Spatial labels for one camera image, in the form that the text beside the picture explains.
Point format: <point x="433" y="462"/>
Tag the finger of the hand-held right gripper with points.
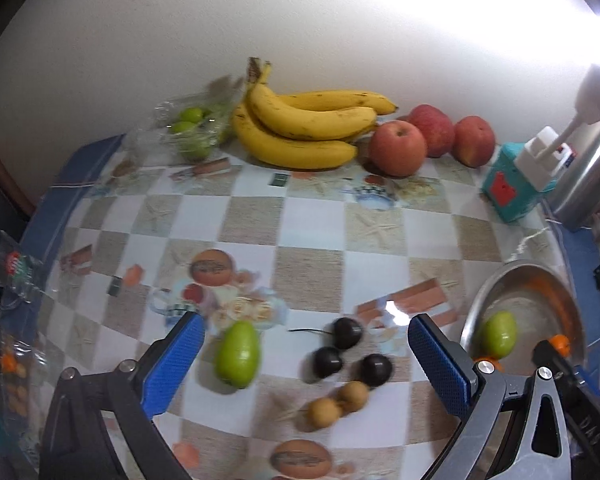
<point x="580" y="400"/>

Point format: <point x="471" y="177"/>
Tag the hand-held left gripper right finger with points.
<point x="440" y="360"/>

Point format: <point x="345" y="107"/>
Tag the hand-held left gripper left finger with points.
<point x="172" y="365"/>

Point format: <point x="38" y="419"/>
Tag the orange mandarin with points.
<point x="560" y="342"/>
<point x="486" y="362"/>

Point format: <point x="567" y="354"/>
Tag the green oval jujube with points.
<point x="237" y="355"/>
<point x="500" y="334"/>

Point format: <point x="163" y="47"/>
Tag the brown longan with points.
<point x="322" y="414"/>
<point x="352" y="396"/>

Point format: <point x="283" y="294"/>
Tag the dark cherry with stem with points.
<point x="347" y="332"/>

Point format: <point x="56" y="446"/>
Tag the stainless steel bowl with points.
<point x="530" y="300"/>

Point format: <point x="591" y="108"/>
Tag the clear bag of green fruits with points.
<point x="195" y="130"/>

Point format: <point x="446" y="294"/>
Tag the clear plastic box of kumquats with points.
<point x="15" y="375"/>

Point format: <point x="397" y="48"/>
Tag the checkered printed tablecloth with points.
<point x="305" y="265"/>

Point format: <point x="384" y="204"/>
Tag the glass mug with red label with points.
<point x="17" y="265"/>

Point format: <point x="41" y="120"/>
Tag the teal box with red print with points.
<point x="505" y="185"/>

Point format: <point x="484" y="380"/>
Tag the stainless steel thermos jug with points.
<point x="587" y="185"/>

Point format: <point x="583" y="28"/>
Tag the red apple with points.
<point x="397" y="147"/>
<point x="432" y="127"/>
<point x="474" y="140"/>

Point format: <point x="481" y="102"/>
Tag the white plug-in gooseneck lamp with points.
<point x="537" y="160"/>

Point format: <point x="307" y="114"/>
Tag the yellow banana bunch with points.
<point x="290" y="150"/>

